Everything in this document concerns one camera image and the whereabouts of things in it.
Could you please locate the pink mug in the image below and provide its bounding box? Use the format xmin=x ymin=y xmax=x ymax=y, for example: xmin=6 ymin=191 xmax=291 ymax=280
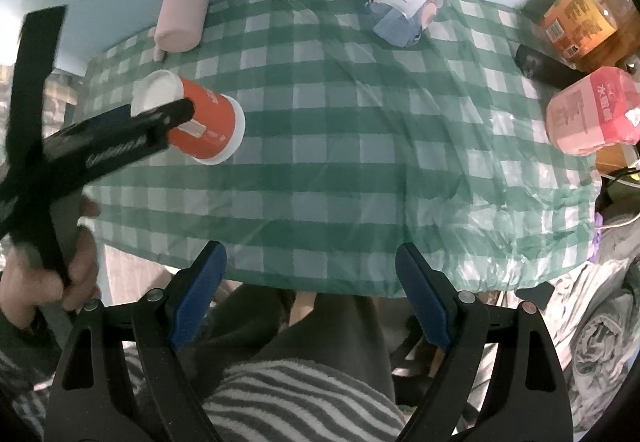
xmin=153 ymin=0 xmax=209 ymax=62

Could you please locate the orange drink bottle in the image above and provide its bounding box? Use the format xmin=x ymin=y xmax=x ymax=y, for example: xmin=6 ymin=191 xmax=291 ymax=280
xmin=524 ymin=0 xmax=639 ymax=72

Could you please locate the green checkered tablecloth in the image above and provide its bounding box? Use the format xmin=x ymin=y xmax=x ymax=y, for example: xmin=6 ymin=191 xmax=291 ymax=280
xmin=89 ymin=0 xmax=600 ymax=297

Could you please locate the person's left hand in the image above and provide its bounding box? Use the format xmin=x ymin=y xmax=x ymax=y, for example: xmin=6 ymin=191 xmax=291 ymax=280
xmin=1 ymin=225 xmax=100 ymax=330

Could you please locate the black remote control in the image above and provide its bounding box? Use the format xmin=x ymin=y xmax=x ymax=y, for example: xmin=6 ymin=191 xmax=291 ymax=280
xmin=514 ymin=44 xmax=586 ymax=90

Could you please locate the pink tissue pack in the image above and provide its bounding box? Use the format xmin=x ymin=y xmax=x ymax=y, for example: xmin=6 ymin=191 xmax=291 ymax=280
xmin=546 ymin=67 xmax=639 ymax=157

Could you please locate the striped fuzzy clothing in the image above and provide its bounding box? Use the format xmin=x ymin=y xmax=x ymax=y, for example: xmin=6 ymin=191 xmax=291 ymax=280
xmin=1 ymin=347 xmax=405 ymax=441

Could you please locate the clear plastic water bottle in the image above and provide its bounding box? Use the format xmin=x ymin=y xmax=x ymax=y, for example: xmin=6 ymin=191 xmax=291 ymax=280
xmin=366 ymin=0 xmax=448 ymax=48

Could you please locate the orange paper cup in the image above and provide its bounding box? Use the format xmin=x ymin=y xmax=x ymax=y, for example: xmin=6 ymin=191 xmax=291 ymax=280
xmin=130 ymin=70 xmax=245 ymax=165

